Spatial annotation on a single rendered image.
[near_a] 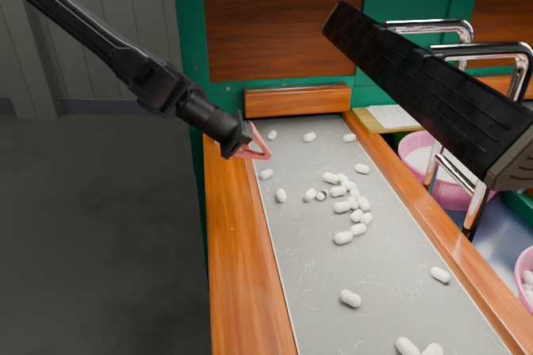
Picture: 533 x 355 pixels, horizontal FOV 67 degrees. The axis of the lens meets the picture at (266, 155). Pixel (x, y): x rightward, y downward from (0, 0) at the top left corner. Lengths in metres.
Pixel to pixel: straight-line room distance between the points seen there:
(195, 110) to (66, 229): 1.51
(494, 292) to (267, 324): 0.36
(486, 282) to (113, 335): 1.26
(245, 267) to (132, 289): 1.09
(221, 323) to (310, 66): 0.77
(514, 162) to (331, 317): 0.37
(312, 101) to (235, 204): 0.43
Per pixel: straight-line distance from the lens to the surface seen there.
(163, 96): 0.71
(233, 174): 0.92
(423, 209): 0.87
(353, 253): 0.78
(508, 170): 0.45
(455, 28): 0.80
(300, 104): 1.13
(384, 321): 0.69
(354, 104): 1.25
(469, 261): 0.79
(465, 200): 1.02
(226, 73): 1.14
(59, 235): 2.12
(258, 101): 1.10
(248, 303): 0.65
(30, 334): 1.76
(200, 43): 1.10
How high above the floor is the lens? 1.28
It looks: 31 degrees down
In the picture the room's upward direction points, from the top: straight up
